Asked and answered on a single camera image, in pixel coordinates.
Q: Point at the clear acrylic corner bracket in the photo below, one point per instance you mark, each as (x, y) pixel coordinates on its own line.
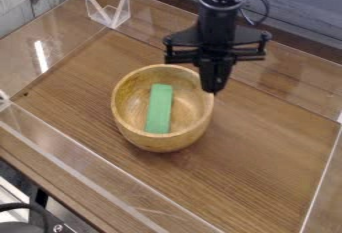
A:
(109, 15)

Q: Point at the green rectangular block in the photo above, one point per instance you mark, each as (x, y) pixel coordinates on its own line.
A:
(158, 119)

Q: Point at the clear acrylic front barrier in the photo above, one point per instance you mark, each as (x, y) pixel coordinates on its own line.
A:
(112, 198)

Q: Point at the black table leg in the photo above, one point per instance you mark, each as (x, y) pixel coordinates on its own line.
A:
(42, 198)

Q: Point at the black device with knob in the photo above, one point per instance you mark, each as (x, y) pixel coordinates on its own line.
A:
(49, 221)

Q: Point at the brown wooden bowl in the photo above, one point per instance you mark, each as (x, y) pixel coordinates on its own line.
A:
(192, 110)

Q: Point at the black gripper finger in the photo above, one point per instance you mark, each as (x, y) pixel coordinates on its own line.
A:
(214, 72)

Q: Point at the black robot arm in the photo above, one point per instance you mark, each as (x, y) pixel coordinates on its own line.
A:
(216, 43)

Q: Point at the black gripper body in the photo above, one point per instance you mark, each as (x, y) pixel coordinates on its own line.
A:
(216, 37)

